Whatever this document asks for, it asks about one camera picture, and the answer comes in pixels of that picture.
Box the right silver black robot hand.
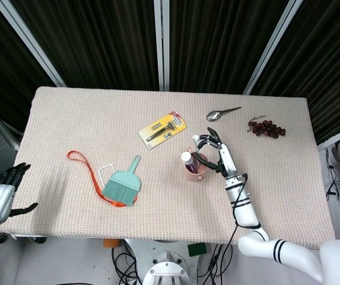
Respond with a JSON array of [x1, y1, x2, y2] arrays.
[[195, 126, 239, 179]]

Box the pink ribbed plastic cup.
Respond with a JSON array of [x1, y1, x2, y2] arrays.
[[183, 153, 209, 182]]

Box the razor in yellow blister pack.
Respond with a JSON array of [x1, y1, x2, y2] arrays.
[[137, 110, 188, 150]]

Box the orange ribbon strap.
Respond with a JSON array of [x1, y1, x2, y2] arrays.
[[66, 150, 138, 208]]

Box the beige waffle table cloth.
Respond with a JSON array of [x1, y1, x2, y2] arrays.
[[0, 85, 337, 251]]

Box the white robot torso base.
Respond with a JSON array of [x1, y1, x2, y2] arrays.
[[124, 237, 204, 285]]

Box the small green block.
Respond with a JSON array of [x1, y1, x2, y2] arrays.
[[188, 242, 208, 257]]

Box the grey toothbrush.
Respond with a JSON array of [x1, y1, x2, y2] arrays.
[[192, 134, 202, 173]]

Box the white upright frame post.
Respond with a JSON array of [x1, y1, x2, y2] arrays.
[[153, 0, 171, 91]]

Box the dark red grape bunch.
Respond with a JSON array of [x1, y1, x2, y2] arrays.
[[247, 115, 287, 140]]

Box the bent metal wire bracket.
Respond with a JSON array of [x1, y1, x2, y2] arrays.
[[97, 164, 115, 186]]

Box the white slanted frame post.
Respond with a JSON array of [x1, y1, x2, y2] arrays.
[[242, 0, 310, 96], [0, 0, 67, 88]]

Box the white purple toothpaste tube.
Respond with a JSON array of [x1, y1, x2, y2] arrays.
[[180, 151, 201, 173]]

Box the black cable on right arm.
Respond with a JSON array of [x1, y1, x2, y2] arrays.
[[208, 172, 262, 285]]

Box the teal hand brush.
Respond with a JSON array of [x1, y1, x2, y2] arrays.
[[101, 154, 143, 207]]

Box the metal spoon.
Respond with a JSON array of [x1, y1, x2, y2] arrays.
[[206, 106, 243, 122]]

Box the grey corrugated hose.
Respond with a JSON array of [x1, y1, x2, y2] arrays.
[[0, 103, 21, 150]]

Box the black curtain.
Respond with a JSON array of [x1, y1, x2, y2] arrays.
[[0, 0, 340, 146]]

